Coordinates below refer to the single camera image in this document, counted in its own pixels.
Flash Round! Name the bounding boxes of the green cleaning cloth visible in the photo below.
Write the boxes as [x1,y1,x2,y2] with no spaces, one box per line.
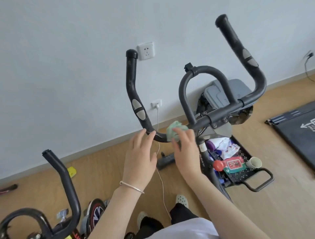
[166,120,189,143]

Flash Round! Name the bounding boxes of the person's right forearm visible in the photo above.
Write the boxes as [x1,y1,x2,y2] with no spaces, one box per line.
[183,170,271,239]

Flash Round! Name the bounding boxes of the black perforated metal tray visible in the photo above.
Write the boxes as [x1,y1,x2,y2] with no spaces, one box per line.
[200,135,275,192]

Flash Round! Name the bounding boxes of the grey exercise bike frame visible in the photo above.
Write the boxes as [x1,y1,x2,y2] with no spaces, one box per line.
[196,79,255,205]

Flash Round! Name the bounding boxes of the red wet wipes pack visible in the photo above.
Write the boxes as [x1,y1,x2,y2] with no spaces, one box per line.
[223,157,248,175]

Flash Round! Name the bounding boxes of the white crumpled packet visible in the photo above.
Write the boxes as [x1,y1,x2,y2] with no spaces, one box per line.
[213,137,240,160]

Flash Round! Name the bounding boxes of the silver bracelet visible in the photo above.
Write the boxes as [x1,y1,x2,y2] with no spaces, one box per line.
[120,181,145,195]

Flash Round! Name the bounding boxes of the white square wall socket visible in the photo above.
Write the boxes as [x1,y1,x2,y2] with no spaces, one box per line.
[137,42,155,61]

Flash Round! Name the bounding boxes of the white paper cup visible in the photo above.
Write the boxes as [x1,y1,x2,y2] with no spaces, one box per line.
[247,157,263,169]

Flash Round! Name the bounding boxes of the person's right hand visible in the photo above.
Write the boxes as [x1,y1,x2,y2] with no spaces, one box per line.
[171,127,206,179]

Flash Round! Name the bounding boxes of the black trousers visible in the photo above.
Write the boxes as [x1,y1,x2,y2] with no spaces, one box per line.
[124,203,200,239]

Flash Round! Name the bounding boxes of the white shirt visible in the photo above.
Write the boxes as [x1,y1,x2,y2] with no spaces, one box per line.
[148,218,220,239]

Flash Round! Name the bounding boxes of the black power cable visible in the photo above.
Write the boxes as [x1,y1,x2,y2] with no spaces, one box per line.
[304,55,315,83]

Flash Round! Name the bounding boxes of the person's left hand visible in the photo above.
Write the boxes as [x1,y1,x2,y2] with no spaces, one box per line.
[122,128,158,190]

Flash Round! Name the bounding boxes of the black bike stabiliser bar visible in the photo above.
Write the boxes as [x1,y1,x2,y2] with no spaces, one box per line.
[157,152,176,171]

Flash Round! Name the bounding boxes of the black exercise mat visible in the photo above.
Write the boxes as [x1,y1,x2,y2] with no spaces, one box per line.
[264,101,315,171]

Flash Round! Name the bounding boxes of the pink and black bar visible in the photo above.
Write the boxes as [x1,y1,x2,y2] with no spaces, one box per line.
[0,184,18,195]

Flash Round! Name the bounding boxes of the person's left forearm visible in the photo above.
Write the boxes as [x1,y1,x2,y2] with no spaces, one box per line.
[87,182,148,239]

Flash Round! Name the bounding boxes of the purple bottle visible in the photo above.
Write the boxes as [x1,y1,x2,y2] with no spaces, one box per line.
[205,139,217,152]

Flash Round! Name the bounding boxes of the black exercise bike handlebar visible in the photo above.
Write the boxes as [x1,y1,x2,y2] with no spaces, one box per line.
[0,149,82,239]
[126,14,267,143]

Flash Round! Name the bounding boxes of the white clog shoe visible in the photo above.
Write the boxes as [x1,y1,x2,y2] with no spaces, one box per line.
[175,194,189,209]
[137,211,148,228]

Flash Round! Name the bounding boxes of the white charger cable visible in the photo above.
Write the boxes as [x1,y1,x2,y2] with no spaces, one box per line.
[155,108,172,220]

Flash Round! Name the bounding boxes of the silver metal bracket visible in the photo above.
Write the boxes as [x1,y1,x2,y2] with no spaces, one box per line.
[56,209,70,220]

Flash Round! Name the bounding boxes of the red and black flywheel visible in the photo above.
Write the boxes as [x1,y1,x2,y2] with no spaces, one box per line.
[86,198,107,232]

